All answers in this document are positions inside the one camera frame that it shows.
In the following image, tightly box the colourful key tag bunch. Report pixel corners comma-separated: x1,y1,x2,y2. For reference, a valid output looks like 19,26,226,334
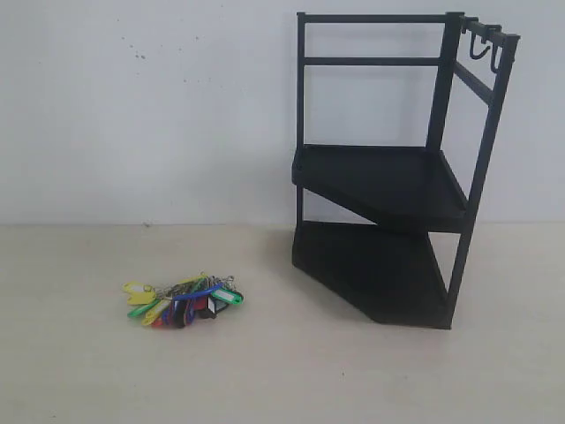
122,273,245,329

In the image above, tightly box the black two-tier metal rack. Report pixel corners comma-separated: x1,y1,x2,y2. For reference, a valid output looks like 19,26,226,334
291,11,520,329

